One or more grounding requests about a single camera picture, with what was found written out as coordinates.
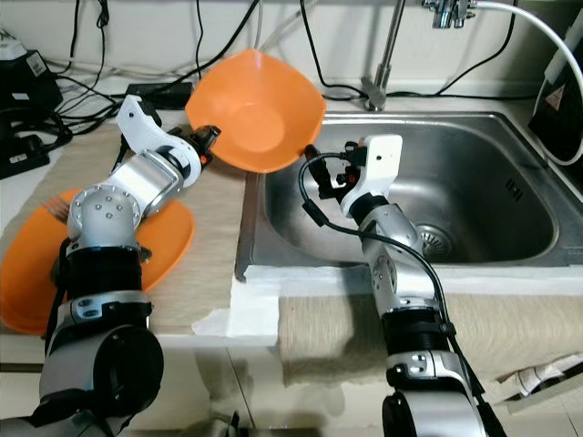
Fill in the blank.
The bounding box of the orange plastic bowl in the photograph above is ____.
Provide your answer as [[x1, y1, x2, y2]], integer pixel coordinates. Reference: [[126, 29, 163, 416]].
[[185, 48, 327, 174]]

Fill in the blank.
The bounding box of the silver metal fork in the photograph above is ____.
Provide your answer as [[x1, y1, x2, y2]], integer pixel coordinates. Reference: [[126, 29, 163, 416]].
[[41, 198, 74, 224]]

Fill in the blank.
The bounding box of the black power adapter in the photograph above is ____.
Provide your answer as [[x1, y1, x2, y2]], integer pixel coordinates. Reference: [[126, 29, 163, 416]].
[[126, 82, 192, 99]]

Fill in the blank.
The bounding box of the metal faucet pipe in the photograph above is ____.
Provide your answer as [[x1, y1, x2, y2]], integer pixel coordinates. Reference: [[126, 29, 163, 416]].
[[362, 0, 406, 112]]

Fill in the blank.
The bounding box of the metal sink drain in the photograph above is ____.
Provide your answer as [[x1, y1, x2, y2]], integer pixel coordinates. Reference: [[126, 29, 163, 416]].
[[414, 223, 455, 256]]

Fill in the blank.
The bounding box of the beige counter mat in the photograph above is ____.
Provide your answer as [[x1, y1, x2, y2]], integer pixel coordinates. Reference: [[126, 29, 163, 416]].
[[55, 126, 245, 333]]

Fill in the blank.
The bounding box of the stainless steel sink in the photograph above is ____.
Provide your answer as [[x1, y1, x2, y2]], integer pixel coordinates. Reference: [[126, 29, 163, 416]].
[[234, 111, 583, 279]]

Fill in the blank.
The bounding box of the beige hanging towel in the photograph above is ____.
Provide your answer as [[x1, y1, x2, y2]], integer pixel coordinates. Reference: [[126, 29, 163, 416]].
[[278, 293, 583, 383]]

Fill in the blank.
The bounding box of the black power strip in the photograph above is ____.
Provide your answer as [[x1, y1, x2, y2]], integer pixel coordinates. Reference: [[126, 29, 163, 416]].
[[0, 137, 66, 178]]

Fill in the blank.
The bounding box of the metal tap valve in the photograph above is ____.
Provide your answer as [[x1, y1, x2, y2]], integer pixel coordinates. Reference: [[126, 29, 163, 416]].
[[422, 0, 479, 28]]

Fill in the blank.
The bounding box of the black charger box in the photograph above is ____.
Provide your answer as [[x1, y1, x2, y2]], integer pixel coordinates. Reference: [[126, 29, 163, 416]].
[[0, 46, 65, 119]]

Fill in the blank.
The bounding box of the orange plastic plate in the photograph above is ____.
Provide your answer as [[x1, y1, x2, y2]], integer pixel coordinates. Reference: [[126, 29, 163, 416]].
[[0, 187, 195, 336]]

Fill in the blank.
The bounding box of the black appliance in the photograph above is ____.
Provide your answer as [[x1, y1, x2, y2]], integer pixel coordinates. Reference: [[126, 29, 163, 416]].
[[533, 41, 583, 167]]

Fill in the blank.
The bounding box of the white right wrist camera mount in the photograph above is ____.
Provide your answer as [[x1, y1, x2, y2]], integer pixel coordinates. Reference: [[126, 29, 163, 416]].
[[339, 135, 404, 219]]

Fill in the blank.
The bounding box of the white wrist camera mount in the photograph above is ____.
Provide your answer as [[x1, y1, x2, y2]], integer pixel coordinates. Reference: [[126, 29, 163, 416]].
[[117, 94, 206, 183], [339, 135, 404, 219]]

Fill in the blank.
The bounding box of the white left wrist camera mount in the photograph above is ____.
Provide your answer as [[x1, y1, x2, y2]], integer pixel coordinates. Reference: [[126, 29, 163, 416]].
[[117, 94, 206, 183]]

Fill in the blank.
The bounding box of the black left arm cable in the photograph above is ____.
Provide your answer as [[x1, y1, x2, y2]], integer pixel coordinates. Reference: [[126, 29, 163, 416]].
[[46, 239, 70, 365]]

